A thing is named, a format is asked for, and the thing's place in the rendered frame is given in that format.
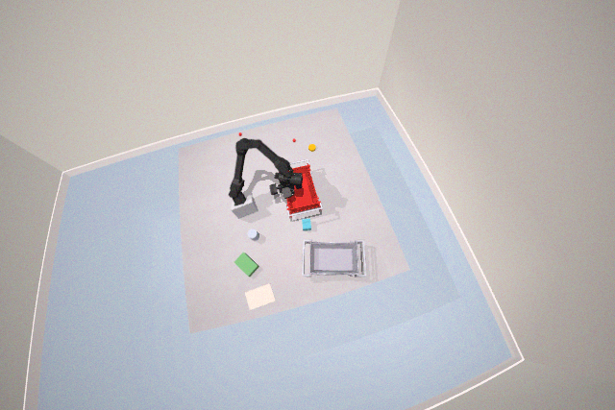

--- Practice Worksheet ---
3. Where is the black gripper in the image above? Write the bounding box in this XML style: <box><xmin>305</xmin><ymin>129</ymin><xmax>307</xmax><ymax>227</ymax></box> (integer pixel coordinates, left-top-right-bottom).
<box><xmin>269</xmin><ymin>182</ymin><xmax>303</xmax><ymax>195</ymax></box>

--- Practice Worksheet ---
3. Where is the red plastic tray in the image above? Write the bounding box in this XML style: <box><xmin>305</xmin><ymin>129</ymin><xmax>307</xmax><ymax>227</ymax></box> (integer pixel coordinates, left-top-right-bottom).
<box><xmin>290</xmin><ymin>204</ymin><xmax>321</xmax><ymax>215</ymax></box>

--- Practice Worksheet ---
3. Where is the cream flat panel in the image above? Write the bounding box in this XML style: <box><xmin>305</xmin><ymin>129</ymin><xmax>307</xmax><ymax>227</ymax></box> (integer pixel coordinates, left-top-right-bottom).
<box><xmin>245</xmin><ymin>283</ymin><xmax>276</xmax><ymax>310</ymax></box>

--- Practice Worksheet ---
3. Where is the green rectangular block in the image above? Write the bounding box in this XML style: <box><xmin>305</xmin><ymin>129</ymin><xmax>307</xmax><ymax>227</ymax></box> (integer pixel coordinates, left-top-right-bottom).
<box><xmin>234</xmin><ymin>252</ymin><xmax>259</xmax><ymax>277</ymax></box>

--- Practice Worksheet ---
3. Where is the light grey cylinder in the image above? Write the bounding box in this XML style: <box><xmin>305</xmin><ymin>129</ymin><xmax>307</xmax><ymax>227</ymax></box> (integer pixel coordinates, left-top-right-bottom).
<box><xmin>248</xmin><ymin>229</ymin><xmax>259</xmax><ymax>241</ymax></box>

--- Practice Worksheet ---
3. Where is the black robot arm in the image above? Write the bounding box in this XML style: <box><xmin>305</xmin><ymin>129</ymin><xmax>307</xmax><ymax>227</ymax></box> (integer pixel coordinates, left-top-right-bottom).
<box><xmin>229</xmin><ymin>138</ymin><xmax>303</xmax><ymax>205</ymax></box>

